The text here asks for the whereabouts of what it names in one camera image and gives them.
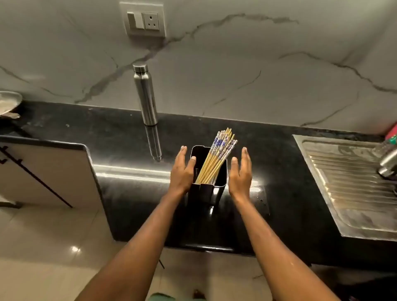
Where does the person's left hand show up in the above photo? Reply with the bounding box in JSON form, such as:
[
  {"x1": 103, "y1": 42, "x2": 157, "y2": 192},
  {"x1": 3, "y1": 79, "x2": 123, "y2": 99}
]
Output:
[{"x1": 170, "y1": 146, "x2": 197, "y2": 195}]

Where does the person's right hand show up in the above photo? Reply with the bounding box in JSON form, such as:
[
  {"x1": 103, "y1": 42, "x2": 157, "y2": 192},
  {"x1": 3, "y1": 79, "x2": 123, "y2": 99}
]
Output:
[{"x1": 228, "y1": 147, "x2": 253, "y2": 202}]

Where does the person's left forearm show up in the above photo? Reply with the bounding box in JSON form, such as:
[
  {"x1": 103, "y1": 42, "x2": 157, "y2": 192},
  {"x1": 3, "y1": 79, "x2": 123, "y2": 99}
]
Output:
[{"x1": 74, "y1": 190, "x2": 190, "y2": 301}]

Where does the person's right forearm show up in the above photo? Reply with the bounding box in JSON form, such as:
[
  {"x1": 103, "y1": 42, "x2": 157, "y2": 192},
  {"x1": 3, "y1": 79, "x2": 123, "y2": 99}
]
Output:
[{"x1": 231, "y1": 195, "x2": 342, "y2": 301}]

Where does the bunch of patterned bamboo chopsticks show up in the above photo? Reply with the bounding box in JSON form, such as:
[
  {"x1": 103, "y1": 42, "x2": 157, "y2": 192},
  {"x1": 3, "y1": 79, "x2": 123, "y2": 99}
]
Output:
[{"x1": 195, "y1": 127, "x2": 238, "y2": 185}]

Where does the black chopstick holder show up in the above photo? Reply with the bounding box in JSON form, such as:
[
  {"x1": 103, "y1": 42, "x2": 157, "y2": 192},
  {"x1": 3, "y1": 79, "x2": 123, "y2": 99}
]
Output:
[{"x1": 188, "y1": 145, "x2": 228, "y2": 207}]

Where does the stainless steel water bottle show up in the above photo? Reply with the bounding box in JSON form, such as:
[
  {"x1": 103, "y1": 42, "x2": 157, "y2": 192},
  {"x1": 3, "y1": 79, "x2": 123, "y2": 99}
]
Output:
[{"x1": 133, "y1": 63, "x2": 159, "y2": 126}]

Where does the stainless steel sink drainboard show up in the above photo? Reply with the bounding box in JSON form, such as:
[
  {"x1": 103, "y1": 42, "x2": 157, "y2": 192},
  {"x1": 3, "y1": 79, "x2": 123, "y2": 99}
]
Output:
[{"x1": 292, "y1": 134, "x2": 397, "y2": 242}]

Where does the cream cabinet door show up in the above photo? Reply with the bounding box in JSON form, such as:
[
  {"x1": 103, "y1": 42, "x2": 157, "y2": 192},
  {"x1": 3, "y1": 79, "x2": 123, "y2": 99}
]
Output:
[{"x1": 0, "y1": 135, "x2": 104, "y2": 211}]

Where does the person's green clothing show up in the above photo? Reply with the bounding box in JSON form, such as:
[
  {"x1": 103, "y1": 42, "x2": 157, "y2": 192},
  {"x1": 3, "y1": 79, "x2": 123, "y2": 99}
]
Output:
[{"x1": 147, "y1": 292, "x2": 176, "y2": 301}]

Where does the steel sink faucet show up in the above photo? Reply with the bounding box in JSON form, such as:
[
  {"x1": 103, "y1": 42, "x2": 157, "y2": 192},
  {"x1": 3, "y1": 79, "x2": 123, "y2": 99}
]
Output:
[{"x1": 377, "y1": 149, "x2": 397, "y2": 181}]

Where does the red packet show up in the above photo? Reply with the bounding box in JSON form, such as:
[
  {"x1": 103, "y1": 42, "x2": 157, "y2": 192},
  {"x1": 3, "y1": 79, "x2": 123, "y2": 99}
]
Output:
[{"x1": 385, "y1": 122, "x2": 397, "y2": 145}]

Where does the steel plate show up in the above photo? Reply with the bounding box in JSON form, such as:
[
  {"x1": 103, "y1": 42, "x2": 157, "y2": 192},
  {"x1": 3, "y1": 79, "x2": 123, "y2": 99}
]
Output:
[{"x1": 0, "y1": 91, "x2": 23, "y2": 120}]

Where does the white wall switch socket plate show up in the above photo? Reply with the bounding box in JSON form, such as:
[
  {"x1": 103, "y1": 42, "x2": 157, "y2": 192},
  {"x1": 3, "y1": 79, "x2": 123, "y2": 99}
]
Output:
[{"x1": 119, "y1": 1, "x2": 166, "y2": 38}]

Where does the black cabinet door handle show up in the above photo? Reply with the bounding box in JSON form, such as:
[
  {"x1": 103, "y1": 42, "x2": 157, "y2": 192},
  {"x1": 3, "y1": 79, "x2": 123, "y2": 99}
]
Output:
[{"x1": 0, "y1": 146, "x2": 74, "y2": 208}]

